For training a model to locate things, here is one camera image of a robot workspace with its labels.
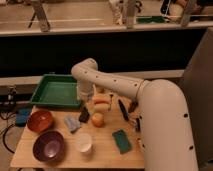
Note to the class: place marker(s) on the small metal fork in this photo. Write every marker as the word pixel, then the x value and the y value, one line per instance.
pixel 110 102

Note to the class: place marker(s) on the black eraser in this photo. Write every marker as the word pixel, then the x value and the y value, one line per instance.
pixel 84 115

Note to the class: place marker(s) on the green plastic tray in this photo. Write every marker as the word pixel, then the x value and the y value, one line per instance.
pixel 56 91

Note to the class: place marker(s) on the green sponge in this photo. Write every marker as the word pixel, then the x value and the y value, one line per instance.
pixel 122 141

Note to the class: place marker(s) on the yellow red apple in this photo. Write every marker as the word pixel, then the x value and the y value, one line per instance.
pixel 97 119

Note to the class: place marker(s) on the grey blue cloth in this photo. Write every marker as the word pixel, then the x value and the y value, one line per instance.
pixel 72 124

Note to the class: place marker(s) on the orange carrot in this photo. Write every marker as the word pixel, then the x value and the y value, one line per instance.
pixel 100 101

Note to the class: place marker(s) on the purple bowl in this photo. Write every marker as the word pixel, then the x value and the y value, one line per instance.
pixel 49 146

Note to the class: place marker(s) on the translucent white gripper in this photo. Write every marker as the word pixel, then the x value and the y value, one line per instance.
pixel 89 105

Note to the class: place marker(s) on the brown pine cone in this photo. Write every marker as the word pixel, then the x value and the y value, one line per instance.
pixel 132 106

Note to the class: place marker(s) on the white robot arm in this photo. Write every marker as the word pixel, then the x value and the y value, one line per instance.
pixel 166 133

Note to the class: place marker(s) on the white plastic cup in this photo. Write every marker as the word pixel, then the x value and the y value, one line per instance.
pixel 83 143

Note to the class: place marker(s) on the blue box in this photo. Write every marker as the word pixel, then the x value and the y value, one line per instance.
pixel 22 116

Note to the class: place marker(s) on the black binder clip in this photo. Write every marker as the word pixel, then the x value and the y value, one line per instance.
pixel 137 124

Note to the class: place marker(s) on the red bowl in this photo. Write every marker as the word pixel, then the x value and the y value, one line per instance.
pixel 40 121

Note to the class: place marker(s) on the green cloth in background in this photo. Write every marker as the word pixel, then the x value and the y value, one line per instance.
pixel 150 19

